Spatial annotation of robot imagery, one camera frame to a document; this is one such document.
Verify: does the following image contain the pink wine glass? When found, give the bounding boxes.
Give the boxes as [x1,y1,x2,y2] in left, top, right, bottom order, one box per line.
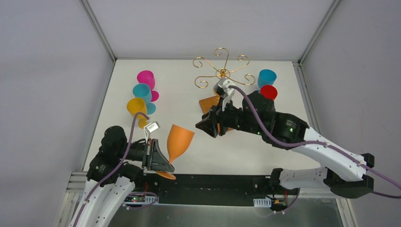
[137,70,159,102]

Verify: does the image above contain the yellow wine glass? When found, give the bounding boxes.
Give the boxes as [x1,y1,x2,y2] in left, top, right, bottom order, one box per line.
[126,97,149,129]

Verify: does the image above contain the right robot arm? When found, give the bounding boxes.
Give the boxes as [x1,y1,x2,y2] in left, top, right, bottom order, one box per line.
[195,91,374,199]

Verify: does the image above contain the red wine glass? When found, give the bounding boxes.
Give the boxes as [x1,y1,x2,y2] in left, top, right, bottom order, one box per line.
[260,85,278,101]

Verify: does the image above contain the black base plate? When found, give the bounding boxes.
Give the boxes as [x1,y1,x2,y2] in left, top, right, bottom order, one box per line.
[134,174,297,207]

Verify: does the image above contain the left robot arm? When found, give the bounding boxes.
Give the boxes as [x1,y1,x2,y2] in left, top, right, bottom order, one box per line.
[70,122,175,227]

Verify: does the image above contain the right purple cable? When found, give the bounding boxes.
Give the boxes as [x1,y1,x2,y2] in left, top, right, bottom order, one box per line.
[228,85,401,200]

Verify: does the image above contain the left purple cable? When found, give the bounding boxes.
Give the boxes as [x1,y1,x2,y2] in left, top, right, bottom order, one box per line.
[72,112,159,227]

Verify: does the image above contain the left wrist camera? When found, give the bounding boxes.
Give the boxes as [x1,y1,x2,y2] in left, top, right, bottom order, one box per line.
[143,121,160,141]

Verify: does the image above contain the purple cable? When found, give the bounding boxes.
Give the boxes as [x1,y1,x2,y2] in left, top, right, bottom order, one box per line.
[228,85,401,200]
[72,112,159,227]

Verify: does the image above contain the blue wine glass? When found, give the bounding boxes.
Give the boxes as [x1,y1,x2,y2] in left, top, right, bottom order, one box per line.
[257,69,277,89]

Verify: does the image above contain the teal wine glass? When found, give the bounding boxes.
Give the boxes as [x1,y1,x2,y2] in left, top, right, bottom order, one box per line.
[132,83,156,115]

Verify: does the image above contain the orange wine glass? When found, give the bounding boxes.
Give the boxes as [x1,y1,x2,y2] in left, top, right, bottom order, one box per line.
[166,124,195,164]

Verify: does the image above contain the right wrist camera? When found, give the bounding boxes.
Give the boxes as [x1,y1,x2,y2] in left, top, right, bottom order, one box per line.
[213,77,236,112]

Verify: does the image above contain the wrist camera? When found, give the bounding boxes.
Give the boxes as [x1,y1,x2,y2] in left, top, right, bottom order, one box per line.
[143,121,160,141]
[213,77,236,112]

